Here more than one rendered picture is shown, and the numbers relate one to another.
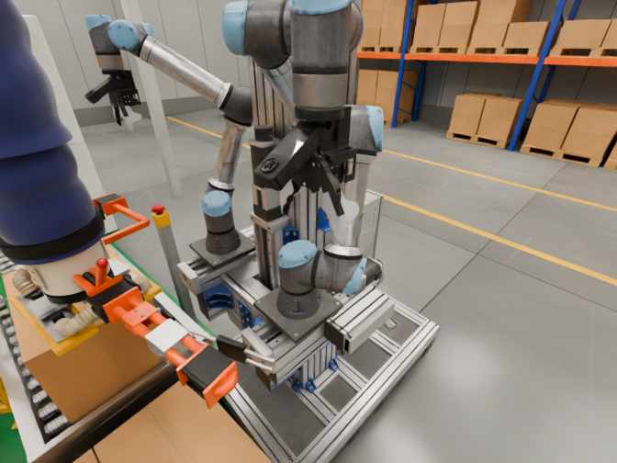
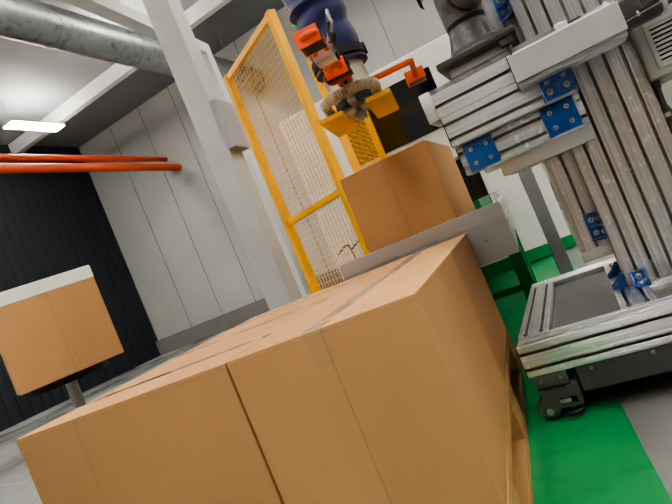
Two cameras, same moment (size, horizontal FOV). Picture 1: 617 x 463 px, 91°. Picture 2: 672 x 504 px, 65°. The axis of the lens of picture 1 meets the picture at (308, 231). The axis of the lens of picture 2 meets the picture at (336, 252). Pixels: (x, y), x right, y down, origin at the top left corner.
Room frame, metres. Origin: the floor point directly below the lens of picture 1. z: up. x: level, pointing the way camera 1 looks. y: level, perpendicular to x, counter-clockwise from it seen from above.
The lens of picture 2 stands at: (-0.36, -1.16, 0.65)
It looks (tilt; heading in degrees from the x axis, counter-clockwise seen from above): 1 degrees up; 68
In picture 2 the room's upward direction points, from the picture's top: 23 degrees counter-clockwise
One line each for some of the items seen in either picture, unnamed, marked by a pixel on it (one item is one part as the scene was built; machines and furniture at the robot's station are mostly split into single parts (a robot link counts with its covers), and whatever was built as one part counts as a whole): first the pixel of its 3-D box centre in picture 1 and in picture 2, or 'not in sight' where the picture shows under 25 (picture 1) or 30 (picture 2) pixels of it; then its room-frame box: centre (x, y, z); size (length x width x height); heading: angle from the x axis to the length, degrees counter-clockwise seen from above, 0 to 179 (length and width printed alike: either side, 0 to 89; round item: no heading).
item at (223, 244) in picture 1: (221, 234); not in sight; (1.12, 0.38, 1.09); 0.15 x 0.15 x 0.10
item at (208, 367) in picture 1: (207, 374); (310, 41); (0.36, 0.19, 1.26); 0.08 x 0.07 x 0.05; 55
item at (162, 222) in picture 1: (179, 282); (539, 206); (1.49, 0.82, 0.50); 0.07 x 0.07 x 1.00; 49
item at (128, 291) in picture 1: (116, 299); (337, 71); (0.56, 0.48, 1.26); 0.10 x 0.08 x 0.06; 145
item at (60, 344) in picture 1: (49, 310); (338, 121); (0.62, 0.74, 1.15); 0.34 x 0.10 x 0.05; 55
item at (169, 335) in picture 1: (169, 341); (323, 55); (0.44, 0.30, 1.25); 0.07 x 0.07 x 0.04; 55
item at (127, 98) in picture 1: (120, 88); not in sight; (1.19, 0.67, 1.66); 0.09 x 0.08 x 0.12; 134
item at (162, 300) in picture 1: (113, 258); (504, 214); (1.74, 1.38, 0.50); 2.31 x 0.05 x 0.19; 49
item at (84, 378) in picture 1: (91, 320); (415, 201); (0.95, 0.96, 0.75); 0.60 x 0.40 x 0.40; 45
